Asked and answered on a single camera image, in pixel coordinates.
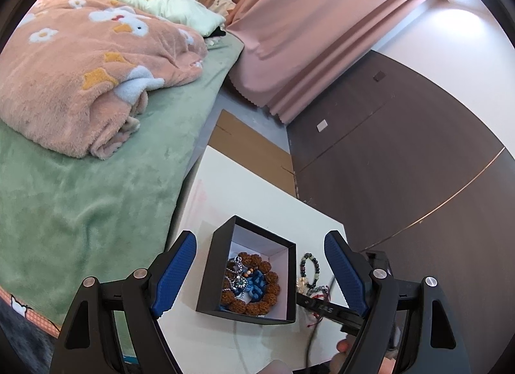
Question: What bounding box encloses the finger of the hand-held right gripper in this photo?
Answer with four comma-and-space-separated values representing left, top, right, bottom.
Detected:
297, 294, 365, 335
363, 250, 392, 278

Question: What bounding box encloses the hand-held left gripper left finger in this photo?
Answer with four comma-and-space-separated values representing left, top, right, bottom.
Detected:
50, 230, 198, 374

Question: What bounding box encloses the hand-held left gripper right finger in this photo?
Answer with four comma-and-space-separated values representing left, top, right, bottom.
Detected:
324, 230, 471, 374

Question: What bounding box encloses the green bead bracelet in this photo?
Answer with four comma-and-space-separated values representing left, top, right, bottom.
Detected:
299, 252, 323, 284

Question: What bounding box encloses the black jewelry box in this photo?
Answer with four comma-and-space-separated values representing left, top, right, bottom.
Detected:
196, 215, 297, 325

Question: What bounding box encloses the blue knotted tassel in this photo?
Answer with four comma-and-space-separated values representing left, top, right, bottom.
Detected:
240, 270, 267, 303

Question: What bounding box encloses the dark brown wardrobe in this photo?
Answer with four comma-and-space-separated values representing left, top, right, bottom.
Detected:
286, 50, 515, 359

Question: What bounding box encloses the white side table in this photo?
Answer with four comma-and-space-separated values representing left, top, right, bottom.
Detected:
155, 144, 351, 374

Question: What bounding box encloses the green plush bed blanket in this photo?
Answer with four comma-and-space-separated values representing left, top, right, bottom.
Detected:
0, 34, 246, 326

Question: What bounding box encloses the brown cardboard sheet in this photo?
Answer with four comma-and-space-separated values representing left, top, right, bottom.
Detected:
208, 109, 297, 199

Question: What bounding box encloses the cartoon print bed sheet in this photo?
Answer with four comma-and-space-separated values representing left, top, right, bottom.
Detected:
0, 284, 62, 336

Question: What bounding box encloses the grey shaggy rug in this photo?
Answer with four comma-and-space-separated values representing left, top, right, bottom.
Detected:
0, 302, 57, 374

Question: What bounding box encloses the pink floral blanket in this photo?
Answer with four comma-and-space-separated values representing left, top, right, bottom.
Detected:
0, 0, 209, 160

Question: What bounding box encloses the pink curtain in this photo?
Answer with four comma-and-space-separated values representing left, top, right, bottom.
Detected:
225, 0, 439, 124

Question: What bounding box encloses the cream printed pillow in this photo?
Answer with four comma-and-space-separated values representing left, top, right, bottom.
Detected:
193, 0, 236, 17

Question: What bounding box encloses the black cable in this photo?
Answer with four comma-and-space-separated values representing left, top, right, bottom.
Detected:
305, 275, 334, 370

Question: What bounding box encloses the silver chain necklace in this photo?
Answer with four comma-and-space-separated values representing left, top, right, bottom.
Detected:
224, 256, 247, 299

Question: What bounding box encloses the brown bead bracelet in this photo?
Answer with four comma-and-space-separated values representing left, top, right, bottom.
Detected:
220, 252, 281, 317

